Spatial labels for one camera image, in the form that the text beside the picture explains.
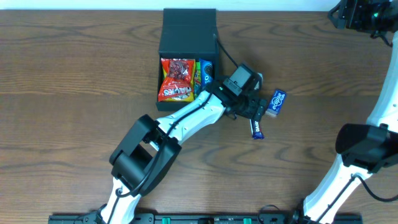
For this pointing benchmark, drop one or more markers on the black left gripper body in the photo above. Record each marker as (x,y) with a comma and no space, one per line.
(258,107)

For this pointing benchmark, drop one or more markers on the blue Eclipse mints box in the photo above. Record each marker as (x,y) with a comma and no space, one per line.
(276,103)

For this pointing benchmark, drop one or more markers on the blue Dairy Milk chocolate bar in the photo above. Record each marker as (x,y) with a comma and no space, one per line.
(256,130)

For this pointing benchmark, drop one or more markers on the green gummy candy bag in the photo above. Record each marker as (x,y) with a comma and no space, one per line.
(197,80)

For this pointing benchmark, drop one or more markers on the red Hacks candy bag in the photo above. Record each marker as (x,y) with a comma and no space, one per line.
(175,66)

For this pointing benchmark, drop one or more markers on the dark green box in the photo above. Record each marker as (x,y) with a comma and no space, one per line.
(190,33)

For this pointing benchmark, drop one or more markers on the blue Oreo cookie pack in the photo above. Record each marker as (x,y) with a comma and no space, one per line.
(206,70)

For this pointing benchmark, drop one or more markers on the yellow candy bag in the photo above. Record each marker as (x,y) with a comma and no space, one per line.
(174,89)

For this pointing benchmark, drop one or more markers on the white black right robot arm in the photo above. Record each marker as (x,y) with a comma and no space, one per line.
(361,149)

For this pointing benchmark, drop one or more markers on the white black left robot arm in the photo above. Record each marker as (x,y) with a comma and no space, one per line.
(150,147)

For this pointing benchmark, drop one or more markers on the green rail clamp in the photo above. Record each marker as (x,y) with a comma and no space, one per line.
(247,221)
(166,221)

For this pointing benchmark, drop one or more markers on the black mounting rail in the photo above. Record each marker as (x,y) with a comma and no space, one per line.
(149,218)

